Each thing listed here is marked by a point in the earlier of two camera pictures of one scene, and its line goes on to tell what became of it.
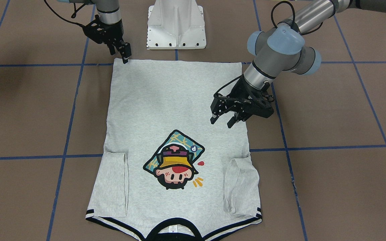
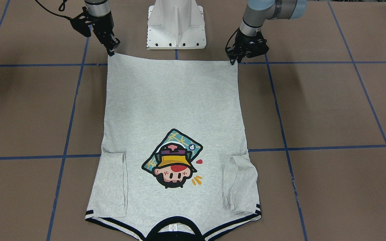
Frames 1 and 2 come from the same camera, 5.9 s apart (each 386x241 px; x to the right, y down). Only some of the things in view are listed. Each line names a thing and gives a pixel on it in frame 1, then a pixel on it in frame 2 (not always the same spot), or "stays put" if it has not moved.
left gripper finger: x=233 y=121 -> x=239 y=58
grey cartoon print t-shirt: x=167 y=173 stays put
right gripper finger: x=125 y=58 -> x=111 y=52
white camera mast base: x=173 y=23 stays put
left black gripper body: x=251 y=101 -> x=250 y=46
